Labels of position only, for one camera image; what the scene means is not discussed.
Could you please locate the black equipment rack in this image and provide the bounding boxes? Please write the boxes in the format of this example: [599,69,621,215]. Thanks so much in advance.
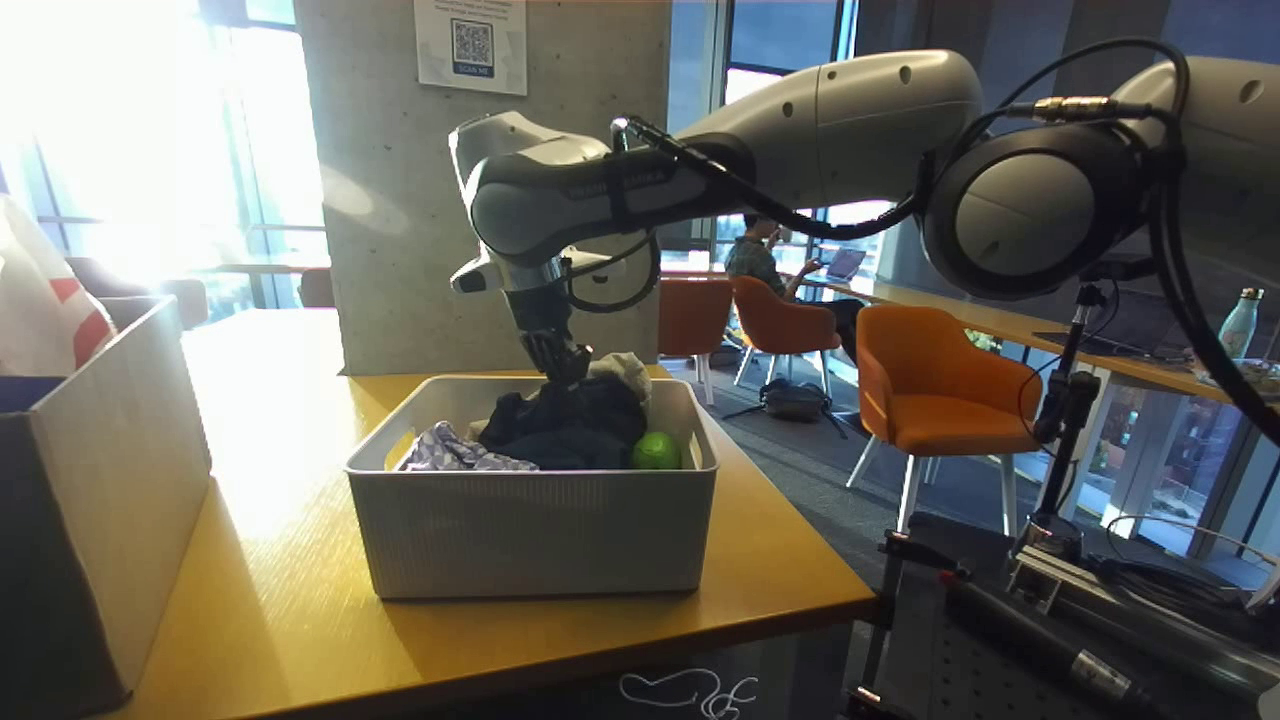
[847,513,1280,720]

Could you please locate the pale green bottle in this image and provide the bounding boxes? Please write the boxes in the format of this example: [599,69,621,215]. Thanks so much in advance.
[1215,284,1269,365]

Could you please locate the orange chair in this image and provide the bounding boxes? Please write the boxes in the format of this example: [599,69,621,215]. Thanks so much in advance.
[655,274,736,404]
[728,274,845,392]

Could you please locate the black camera tripod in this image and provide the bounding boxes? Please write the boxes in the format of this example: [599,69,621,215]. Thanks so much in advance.
[1023,281,1111,542]

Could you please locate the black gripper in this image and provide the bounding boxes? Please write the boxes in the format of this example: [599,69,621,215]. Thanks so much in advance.
[506,290,599,392]

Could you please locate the dark navy cloth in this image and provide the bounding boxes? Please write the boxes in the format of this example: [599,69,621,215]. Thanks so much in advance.
[471,368,653,471]

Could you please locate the green ball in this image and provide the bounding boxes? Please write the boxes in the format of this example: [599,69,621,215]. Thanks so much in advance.
[629,430,686,471]

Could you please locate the off-white terry towel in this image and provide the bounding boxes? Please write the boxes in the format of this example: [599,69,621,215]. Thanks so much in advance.
[585,348,660,409]

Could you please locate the seated person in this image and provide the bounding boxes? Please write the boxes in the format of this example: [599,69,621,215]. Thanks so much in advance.
[719,211,802,302]

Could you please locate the long wooden counter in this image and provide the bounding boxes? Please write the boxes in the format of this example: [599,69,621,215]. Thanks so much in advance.
[865,276,1280,411]

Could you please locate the white cable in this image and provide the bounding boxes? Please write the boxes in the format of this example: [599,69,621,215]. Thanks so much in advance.
[611,666,764,720]

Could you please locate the white red printed bag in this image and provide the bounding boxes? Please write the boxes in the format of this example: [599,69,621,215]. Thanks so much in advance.
[0,195,121,384]

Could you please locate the large orange armchair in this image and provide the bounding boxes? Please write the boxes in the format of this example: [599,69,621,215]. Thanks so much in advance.
[841,302,1048,542]

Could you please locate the cardboard box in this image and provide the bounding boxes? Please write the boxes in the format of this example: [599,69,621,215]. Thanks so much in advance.
[0,302,216,720]

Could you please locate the white plastic basket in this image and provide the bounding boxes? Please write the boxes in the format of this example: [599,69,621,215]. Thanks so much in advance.
[342,368,723,603]

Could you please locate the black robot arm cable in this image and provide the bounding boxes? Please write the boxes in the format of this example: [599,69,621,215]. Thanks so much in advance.
[602,38,1280,445]

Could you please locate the white paper poster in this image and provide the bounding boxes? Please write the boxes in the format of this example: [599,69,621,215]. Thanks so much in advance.
[407,0,531,100]

